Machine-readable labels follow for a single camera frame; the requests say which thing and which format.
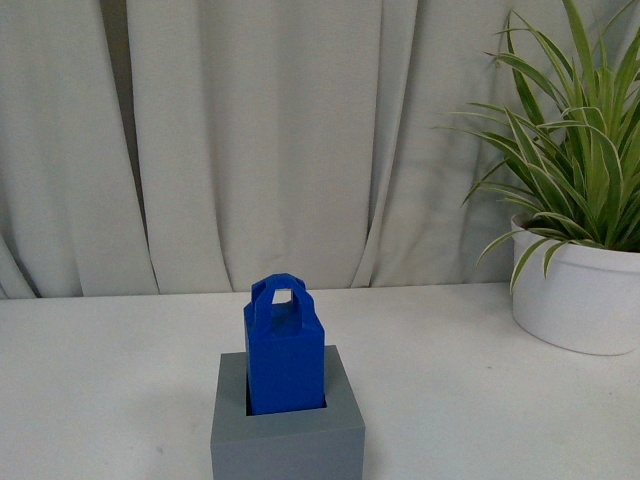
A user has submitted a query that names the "blue handled block part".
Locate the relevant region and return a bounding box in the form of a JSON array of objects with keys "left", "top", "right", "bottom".
[{"left": 244, "top": 273, "right": 325, "bottom": 415}]

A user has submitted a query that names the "gray square base block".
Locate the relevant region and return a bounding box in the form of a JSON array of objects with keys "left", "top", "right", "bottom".
[{"left": 210, "top": 345, "right": 366, "bottom": 479}]

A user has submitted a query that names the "white fabric curtain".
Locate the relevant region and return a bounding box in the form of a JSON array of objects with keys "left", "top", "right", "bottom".
[{"left": 0, "top": 0, "right": 640, "bottom": 301}]

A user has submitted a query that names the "green spider plant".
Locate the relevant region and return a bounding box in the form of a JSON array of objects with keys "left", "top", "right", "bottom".
[{"left": 432, "top": 0, "right": 640, "bottom": 294}]

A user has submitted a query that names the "white round plant pot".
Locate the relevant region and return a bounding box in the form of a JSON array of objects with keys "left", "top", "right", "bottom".
[{"left": 512, "top": 240, "right": 639, "bottom": 355}]

